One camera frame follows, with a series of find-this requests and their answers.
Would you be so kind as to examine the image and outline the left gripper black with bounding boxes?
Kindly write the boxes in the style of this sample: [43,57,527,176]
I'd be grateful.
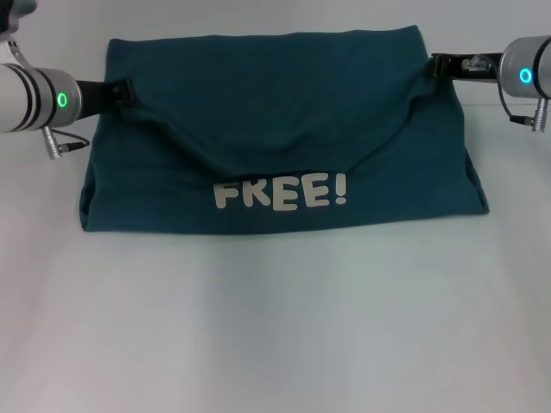
[75,77,139,119]

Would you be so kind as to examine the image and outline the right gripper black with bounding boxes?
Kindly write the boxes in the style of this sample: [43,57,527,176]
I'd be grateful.
[430,52,505,84]

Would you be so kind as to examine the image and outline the blue t-shirt with white print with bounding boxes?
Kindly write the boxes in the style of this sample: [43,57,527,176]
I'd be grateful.
[78,25,491,236]

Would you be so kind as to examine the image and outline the right gripper silver knob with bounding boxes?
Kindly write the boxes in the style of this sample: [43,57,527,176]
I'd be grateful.
[460,54,491,72]

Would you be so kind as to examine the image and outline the left arm connector cable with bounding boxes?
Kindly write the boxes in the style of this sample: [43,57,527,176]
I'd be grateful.
[41,125,92,162]

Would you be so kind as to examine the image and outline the arm connector cable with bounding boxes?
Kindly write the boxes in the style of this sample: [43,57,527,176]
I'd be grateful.
[498,51,551,133]
[41,125,92,162]

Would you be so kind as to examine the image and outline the right arm connector cable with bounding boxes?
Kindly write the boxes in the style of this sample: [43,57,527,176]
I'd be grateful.
[498,51,551,133]

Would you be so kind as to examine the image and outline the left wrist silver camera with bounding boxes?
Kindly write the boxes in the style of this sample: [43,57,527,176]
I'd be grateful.
[0,0,39,68]

